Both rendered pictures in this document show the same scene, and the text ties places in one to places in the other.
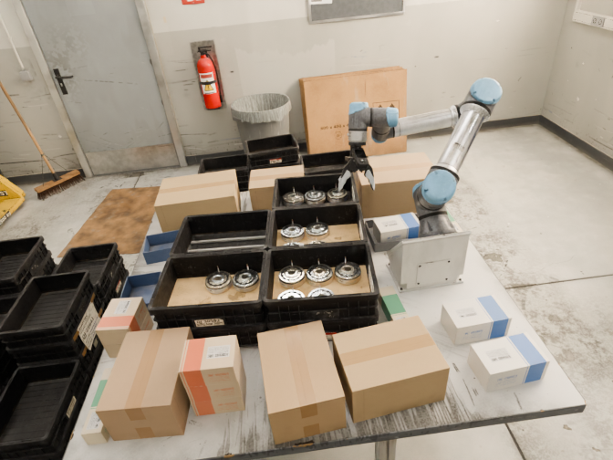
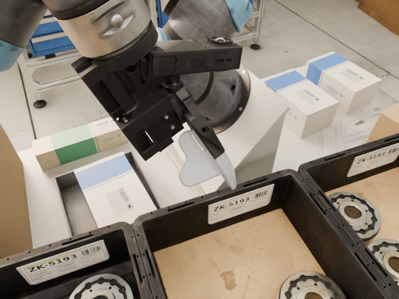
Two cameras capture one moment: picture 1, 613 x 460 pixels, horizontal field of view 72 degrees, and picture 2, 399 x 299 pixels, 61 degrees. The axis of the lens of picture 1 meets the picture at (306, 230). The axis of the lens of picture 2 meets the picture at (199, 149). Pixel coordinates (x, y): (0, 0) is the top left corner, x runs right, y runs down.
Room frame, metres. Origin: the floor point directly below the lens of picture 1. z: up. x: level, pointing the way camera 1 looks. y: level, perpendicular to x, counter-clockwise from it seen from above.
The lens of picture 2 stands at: (1.65, 0.07, 1.39)
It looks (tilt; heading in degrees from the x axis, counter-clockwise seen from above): 46 degrees down; 246
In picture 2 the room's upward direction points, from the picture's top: straight up
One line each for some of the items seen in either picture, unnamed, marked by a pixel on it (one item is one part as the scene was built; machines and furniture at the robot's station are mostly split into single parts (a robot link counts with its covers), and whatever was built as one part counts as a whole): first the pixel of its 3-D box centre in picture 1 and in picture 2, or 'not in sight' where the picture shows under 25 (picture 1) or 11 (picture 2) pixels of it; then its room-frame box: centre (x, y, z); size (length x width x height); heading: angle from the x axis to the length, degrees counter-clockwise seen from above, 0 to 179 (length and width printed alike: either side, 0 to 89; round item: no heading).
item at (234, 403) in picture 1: (220, 390); not in sight; (0.86, 0.33, 0.74); 0.16 x 0.12 x 0.07; 91
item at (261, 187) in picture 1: (278, 189); not in sight; (2.10, 0.13, 0.78); 0.30 x 0.22 x 0.16; 90
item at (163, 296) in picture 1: (214, 289); not in sight; (1.21, 0.37, 0.87); 0.40 x 0.30 x 0.11; 88
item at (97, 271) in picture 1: (92, 287); not in sight; (1.97, 1.31, 0.31); 0.40 x 0.30 x 0.34; 2
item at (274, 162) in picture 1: (275, 170); not in sight; (3.17, 0.21, 0.37); 0.42 x 0.34 x 0.46; 92
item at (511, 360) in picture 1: (506, 361); (338, 82); (0.86, -0.61, 0.75); 0.20 x 0.12 x 0.09; 98
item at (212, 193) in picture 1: (201, 203); not in sight; (2.00, 0.55, 0.80); 0.40 x 0.30 x 0.20; 94
